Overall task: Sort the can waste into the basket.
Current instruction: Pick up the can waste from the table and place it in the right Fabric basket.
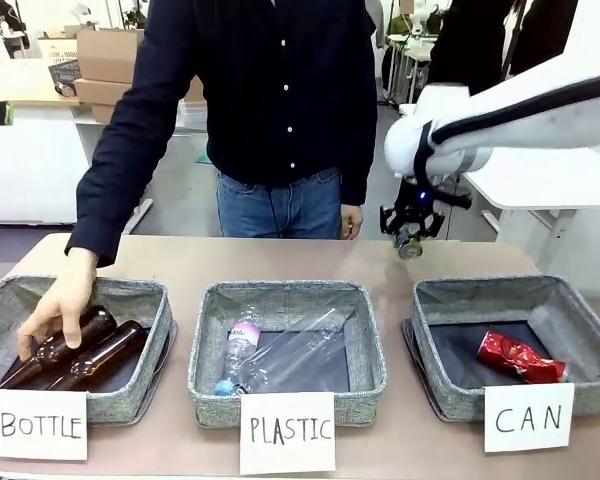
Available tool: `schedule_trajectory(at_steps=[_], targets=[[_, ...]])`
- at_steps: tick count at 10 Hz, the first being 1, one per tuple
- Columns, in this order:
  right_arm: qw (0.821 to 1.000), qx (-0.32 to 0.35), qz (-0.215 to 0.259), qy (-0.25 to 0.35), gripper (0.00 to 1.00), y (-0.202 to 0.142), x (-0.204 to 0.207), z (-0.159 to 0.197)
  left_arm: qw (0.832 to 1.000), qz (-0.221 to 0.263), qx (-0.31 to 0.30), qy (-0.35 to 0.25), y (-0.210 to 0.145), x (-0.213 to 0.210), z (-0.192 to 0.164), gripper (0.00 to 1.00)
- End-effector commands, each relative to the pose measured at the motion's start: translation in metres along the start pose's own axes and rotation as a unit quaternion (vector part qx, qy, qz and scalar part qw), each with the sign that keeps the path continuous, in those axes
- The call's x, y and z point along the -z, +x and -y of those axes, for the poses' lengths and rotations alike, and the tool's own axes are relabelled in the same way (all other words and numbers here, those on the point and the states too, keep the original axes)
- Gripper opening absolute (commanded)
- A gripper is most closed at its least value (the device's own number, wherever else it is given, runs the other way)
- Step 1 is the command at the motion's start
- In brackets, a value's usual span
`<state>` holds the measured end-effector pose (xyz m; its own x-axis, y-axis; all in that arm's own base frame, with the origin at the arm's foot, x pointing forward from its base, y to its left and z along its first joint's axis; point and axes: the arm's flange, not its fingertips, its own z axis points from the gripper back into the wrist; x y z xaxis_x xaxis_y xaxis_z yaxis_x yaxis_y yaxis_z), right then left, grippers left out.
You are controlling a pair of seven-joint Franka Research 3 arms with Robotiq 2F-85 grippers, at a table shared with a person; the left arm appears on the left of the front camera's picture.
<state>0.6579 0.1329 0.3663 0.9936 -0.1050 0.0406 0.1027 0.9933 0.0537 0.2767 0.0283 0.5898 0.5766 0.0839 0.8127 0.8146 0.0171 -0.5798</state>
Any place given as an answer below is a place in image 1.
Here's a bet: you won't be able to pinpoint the brown glass bottle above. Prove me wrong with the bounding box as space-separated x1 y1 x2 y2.
0 305 117 389
47 320 149 392

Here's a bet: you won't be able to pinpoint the person in dark shirt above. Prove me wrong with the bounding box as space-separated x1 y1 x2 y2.
64 0 379 269

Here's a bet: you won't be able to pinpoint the flat cardboard box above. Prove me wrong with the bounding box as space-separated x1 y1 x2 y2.
73 78 134 107

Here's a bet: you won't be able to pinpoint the bystander in black coat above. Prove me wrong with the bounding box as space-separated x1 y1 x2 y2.
428 0 580 97

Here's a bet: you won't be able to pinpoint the grey fabric basket labelled plastic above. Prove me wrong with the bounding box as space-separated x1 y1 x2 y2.
188 280 387 429

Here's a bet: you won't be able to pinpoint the large cardboard box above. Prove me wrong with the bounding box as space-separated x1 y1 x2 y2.
76 27 146 85

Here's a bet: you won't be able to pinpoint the person's left hand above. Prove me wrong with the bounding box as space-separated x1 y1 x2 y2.
340 202 365 242

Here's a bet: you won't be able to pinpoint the white paper sign PLASTIC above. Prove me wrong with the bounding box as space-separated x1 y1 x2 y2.
239 392 336 475

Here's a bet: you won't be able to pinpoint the grey fabric basket labelled bottle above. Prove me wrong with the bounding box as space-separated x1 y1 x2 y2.
0 274 174 424

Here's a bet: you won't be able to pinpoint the person's right hand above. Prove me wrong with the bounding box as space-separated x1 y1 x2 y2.
17 246 101 362

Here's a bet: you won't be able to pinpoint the white paper sign CAN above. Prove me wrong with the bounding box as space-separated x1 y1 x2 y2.
483 383 575 454

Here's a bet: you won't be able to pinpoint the person's right forearm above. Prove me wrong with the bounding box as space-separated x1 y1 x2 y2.
64 159 154 269

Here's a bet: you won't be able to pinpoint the clear plastic bottle without cap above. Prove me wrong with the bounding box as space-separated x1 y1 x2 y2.
237 305 357 391

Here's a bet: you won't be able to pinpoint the blue jeans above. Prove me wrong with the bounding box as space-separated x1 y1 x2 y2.
215 167 344 240

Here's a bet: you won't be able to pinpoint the white storage table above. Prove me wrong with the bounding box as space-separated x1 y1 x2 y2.
0 74 146 236

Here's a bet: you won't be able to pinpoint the grey fabric basket labelled can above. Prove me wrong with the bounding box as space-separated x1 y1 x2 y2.
412 273 600 419

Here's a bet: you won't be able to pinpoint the black cable sleeve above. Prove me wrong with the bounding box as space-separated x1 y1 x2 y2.
412 69 600 211

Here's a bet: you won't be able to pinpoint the person's left forearm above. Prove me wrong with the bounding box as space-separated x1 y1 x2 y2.
338 124 377 207

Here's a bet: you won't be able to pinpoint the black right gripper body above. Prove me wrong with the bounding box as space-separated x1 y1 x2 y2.
385 177 444 232

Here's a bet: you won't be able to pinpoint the crushed silver can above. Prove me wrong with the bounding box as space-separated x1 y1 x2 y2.
397 234 424 260

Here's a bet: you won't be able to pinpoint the white paper sign BOTTLE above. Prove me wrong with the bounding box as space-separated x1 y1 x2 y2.
0 389 89 460

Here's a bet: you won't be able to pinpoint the clear plastic bottle blue cap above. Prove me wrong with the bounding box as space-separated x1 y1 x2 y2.
214 302 281 396

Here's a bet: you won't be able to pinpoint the crushed red soda can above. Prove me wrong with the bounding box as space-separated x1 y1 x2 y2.
477 329 569 384

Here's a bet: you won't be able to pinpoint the white desk with legs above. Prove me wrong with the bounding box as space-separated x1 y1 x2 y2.
459 164 600 274

